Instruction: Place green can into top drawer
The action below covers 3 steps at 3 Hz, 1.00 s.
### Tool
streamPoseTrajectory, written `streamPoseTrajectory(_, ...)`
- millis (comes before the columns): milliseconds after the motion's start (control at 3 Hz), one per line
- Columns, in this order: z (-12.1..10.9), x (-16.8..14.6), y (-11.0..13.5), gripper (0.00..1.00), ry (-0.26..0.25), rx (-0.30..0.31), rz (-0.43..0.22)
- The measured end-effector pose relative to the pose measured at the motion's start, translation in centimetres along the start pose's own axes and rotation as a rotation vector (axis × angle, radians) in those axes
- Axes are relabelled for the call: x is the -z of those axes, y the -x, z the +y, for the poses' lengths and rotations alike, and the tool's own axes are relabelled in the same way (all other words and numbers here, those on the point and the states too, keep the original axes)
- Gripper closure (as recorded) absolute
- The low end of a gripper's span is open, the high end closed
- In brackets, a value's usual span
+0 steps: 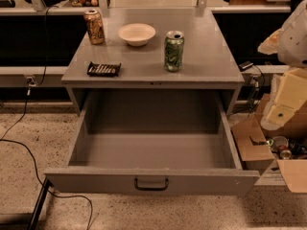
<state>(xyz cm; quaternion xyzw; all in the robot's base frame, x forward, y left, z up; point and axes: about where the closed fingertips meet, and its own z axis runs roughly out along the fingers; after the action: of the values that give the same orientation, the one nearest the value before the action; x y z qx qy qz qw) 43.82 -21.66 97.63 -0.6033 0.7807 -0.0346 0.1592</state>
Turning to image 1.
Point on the green soda can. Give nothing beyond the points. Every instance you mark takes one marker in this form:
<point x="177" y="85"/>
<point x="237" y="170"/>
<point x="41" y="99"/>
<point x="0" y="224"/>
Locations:
<point x="173" y="50"/>

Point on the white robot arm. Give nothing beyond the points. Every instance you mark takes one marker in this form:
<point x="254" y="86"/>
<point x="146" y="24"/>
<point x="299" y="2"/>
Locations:
<point x="290" y="44"/>

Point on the open grey top drawer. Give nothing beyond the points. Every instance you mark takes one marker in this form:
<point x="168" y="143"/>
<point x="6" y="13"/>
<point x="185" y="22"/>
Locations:
<point x="153" y="134"/>

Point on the brown soda can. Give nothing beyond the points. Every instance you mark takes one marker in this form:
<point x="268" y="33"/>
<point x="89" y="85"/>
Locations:
<point x="95" y="27"/>

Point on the grey metal cabinet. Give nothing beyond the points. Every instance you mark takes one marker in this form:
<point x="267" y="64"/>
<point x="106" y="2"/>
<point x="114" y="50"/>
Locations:
<point x="207" y="61"/>

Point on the black tray with items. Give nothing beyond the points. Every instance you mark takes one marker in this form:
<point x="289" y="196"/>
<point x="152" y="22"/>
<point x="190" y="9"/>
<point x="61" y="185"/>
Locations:
<point x="103" y="70"/>

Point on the white ceramic bowl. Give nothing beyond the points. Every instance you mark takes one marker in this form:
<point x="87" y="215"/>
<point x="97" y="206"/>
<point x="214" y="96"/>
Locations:
<point x="136" y="34"/>

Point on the small black device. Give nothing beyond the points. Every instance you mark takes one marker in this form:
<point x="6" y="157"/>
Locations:
<point x="245" y="65"/>

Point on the cardboard box with cans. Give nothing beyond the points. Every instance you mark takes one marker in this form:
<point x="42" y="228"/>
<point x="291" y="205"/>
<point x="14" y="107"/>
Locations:
<point x="248" y="135"/>

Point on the black metal floor leg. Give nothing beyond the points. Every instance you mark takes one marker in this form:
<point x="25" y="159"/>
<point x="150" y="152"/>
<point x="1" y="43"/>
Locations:
<point x="39" y="204"/>

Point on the black drawer handle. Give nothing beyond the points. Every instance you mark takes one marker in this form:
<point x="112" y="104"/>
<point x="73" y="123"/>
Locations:
<point x="151" y="186"/>

